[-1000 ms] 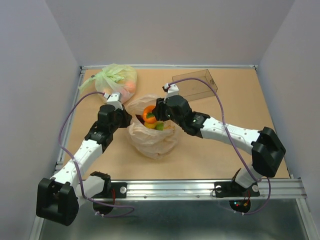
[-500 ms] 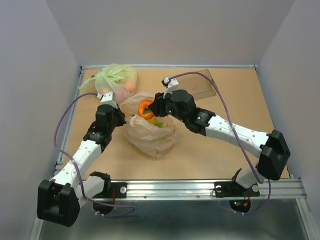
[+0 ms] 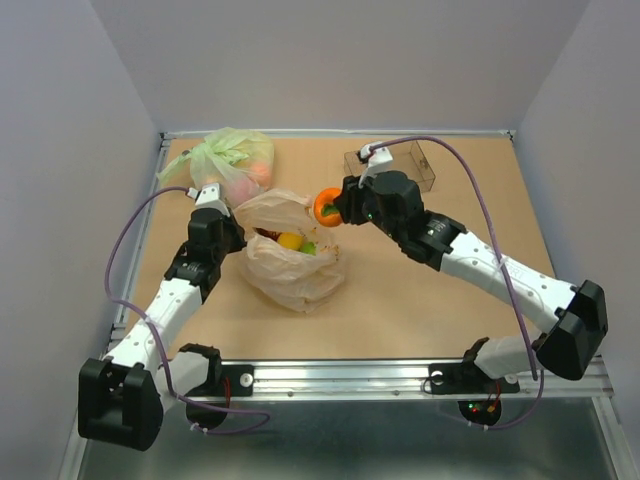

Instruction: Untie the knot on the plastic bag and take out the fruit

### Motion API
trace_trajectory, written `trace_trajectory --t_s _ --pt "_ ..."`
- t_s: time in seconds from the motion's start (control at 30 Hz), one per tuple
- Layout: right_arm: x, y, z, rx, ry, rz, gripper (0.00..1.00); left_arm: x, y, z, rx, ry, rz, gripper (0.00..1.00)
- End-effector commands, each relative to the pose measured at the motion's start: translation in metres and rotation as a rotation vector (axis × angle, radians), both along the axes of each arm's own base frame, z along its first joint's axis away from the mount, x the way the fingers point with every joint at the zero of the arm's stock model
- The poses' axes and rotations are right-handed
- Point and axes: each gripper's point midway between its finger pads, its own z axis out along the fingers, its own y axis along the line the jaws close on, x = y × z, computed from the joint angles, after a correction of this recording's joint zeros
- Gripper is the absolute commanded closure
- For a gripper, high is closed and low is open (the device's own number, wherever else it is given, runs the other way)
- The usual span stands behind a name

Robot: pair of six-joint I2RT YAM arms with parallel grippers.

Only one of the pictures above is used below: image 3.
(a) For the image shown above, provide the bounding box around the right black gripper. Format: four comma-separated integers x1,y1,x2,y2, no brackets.
336,166,404,243

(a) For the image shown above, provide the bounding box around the orange persimmon with green calyx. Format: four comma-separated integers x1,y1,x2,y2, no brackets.
313,187,343,228

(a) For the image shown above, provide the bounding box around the green bumpy fruit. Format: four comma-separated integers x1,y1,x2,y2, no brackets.
299,241,317,256

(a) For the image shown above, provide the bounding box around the orange translucent plastic bag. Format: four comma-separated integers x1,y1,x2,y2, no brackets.
234,188,346,313

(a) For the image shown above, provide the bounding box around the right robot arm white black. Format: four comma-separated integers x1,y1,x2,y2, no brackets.
335,171,608,390

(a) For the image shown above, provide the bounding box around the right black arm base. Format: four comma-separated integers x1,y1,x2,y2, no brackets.
421,362,520,428

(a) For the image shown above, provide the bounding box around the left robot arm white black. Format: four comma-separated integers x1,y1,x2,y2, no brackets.
78,207,246,451

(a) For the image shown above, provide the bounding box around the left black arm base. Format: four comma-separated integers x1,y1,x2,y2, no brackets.
186,364,254,428

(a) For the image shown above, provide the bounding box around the green plastic bag with fruit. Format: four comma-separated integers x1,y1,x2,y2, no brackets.
157,127,275,207

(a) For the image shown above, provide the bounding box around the clear plastic box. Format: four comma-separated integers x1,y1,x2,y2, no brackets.
344,140,436,193

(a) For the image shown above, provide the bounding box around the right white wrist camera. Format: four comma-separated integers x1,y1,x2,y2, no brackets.
357,142,393,188

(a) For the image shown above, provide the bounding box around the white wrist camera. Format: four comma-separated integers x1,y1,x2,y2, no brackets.
186,182,231,217
357,142,393,188

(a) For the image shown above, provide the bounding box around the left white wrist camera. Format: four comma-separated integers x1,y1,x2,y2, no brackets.
186,182,231,217

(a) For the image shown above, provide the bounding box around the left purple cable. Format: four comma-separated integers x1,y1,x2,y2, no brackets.
104,186,271,435

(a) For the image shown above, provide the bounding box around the purple cable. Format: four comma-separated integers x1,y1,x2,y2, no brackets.
104,186,271,435
372,135,545,431

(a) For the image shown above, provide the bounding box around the aluminium front rail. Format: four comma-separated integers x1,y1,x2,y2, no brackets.
222,359,613,402

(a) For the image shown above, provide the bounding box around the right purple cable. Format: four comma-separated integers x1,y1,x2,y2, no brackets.
372,135,545,431

